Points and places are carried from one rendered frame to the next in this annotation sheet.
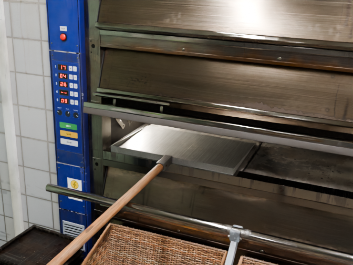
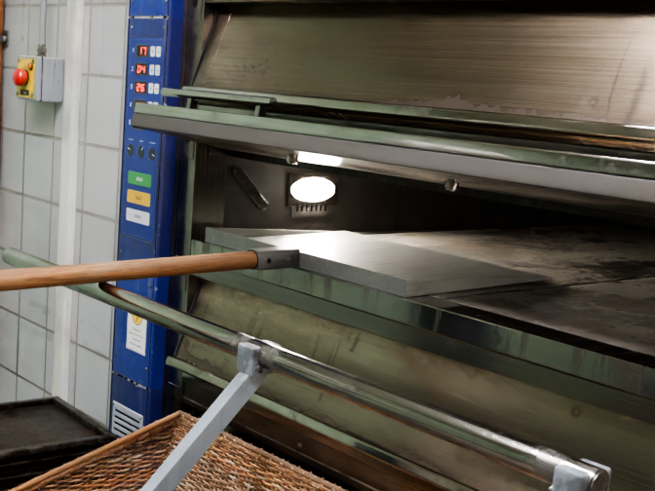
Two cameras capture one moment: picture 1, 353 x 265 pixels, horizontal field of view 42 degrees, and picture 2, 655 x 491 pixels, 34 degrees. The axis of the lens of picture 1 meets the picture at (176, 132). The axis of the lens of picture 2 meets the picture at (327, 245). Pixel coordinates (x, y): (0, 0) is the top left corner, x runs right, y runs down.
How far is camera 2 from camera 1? 0.97 m
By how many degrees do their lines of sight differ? 28
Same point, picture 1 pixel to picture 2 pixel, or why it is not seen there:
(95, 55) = (197, 22)
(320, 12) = not seen: outside the picture
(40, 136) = (106, 211)
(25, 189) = (77, 331)
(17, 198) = (60, 349)
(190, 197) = (327, 358)
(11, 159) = (62, 260)
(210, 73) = (377, 40)
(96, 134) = (185, 201)
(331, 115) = (599, 115)
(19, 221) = not seen: hidden behind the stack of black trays
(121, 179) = (217, 310)
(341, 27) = not seen: outside the picture
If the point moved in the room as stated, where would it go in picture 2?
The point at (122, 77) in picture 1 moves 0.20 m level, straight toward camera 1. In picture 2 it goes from (231, 64) to (177, 58)
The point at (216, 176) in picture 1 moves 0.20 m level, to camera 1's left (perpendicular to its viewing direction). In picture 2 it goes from (372, 301) to (264, 282)
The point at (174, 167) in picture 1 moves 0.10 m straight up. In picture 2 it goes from (300, 278) to (304, 220)
